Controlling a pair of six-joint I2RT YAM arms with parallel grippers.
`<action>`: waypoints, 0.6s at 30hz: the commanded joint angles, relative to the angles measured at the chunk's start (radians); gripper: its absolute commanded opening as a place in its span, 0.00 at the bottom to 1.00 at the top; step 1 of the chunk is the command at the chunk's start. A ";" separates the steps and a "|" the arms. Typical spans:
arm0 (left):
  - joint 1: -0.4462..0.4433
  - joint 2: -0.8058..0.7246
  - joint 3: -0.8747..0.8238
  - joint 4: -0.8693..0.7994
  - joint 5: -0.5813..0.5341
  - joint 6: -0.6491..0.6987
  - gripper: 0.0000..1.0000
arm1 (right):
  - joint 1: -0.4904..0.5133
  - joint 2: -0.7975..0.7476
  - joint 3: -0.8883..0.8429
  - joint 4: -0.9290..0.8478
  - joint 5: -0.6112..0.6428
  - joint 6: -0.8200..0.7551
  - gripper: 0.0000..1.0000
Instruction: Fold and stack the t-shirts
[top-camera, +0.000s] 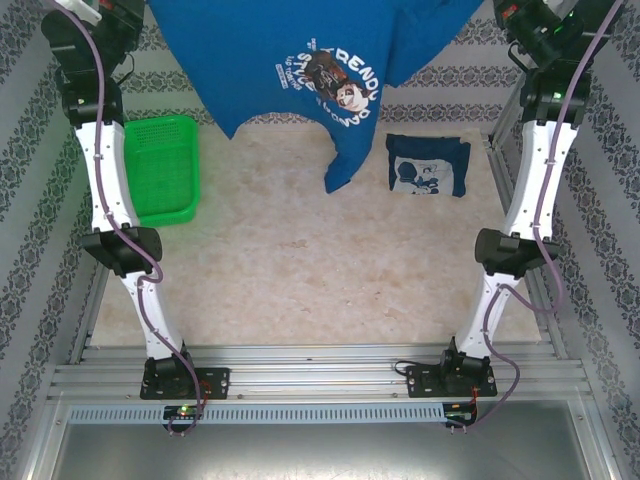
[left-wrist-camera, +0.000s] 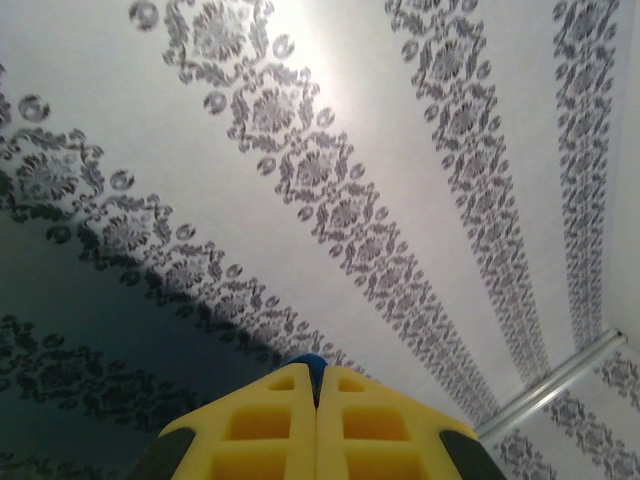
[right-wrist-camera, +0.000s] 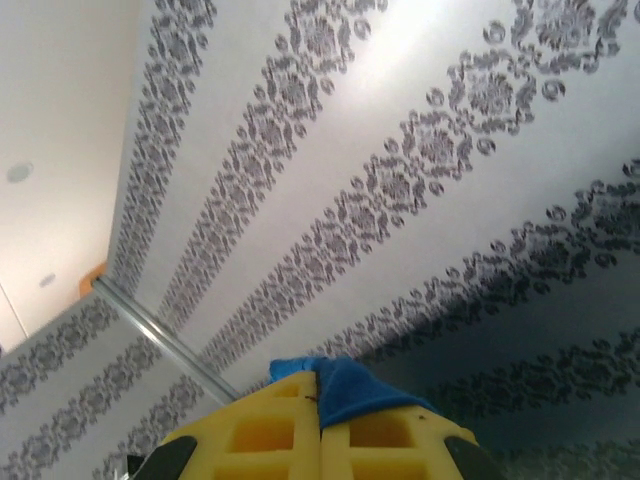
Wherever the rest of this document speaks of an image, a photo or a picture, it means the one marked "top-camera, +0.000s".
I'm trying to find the bright blue printed t-shirt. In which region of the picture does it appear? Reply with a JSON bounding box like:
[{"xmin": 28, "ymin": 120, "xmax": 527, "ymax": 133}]
[{"xmin": 146, "ymin": 0, "xmax": 485, "ymax": 195}]

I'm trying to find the green plastic basket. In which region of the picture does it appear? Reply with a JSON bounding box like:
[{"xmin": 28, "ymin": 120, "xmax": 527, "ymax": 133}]
[{"xmin": 122, "ymin": 114, "xmax": 202, "ymax": 227}]

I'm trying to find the folded navy printed t-shirt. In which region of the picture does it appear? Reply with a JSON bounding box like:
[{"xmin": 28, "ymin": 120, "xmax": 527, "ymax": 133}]
[{"xmin": 384, "ymin": 132, "xmax": 473, "ymax": 198}]

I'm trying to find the small circuit board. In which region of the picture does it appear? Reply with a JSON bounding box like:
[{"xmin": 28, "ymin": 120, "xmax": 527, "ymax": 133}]
[
  {"xmin": 446, "ymin": 401, "xmax": 479, "ymax": 424},
  {"xmin": 163, "ymin": 404, "xmax": 207, "ymax": 420}
]

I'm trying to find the grey metal sheet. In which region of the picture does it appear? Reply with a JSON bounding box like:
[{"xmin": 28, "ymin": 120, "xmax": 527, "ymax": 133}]
[{"xmin": 47, "ymin": 419, "xmax": 609, "ymax": 480}]

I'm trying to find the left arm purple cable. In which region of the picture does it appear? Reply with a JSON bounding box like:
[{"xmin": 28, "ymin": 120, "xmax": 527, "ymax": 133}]
[{"xmin": 53, "ymin": 0, "xmax": 211, "ymax": 437}]

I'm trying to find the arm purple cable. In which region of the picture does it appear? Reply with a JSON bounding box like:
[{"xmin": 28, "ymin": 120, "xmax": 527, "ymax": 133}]
[
  {"xmin": 53, "ymin": 0, "xmax": 211, "ymax": 437},
  {"xmin": 467, "ymin": 0, "xmax": 626, "ymax": 432}
]

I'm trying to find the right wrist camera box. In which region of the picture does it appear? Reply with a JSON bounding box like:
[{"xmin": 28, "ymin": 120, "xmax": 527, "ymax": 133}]
[{"xmin": 542, "ymin": 0, "xmax": 576, "ymax": 19}]

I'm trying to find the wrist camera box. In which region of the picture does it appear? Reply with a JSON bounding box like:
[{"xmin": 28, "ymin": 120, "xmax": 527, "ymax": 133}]
[
  {"xmin": 542, "ymin": 0, "xmax": 576, "ymax": 19},
  {"xmin": 52, "ymin": 0, "xmax": 104, "ymax": 22}
]

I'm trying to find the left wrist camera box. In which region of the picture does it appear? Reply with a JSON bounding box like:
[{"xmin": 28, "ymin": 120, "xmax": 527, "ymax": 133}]
[{"xmin": 52, "ymin": 0, "xmax": 104, "ymax": 22}]

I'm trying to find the aluminium corner post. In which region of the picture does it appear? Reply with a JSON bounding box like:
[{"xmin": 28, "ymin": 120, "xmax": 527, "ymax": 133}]
[{"xmin": 489, "ymin": 82, "xmax": 526, "ymax": 147}]

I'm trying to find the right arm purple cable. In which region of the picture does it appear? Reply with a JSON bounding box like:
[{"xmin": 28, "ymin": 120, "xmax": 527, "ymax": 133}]
[{"xmin": 467, "ymin": 0, "xmax": 626, "ymax": 432}]

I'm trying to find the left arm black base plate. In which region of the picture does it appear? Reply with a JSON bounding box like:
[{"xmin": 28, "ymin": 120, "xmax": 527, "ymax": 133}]
[{"xmin": 139, "ymin": 367, "xmax": 231, "ymax": 401}]

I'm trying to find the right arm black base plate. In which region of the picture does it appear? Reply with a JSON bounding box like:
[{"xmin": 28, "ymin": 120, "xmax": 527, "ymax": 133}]
[{"xmin": 404, "ymin": 363, "xmax": 499, "ymax": 400}]

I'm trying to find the aluminium mounting rail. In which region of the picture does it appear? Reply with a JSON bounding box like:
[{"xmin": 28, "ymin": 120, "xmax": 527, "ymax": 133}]
[{"xmin": 47, "ymin": 342, "xmax": 596, "ymax": 401}]

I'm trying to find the slotted grey cable duct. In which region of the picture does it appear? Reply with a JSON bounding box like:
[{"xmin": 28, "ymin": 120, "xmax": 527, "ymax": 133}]
[{"xmin": 67, "ymin": 403, "xmax": 446, "ymax": 424}]

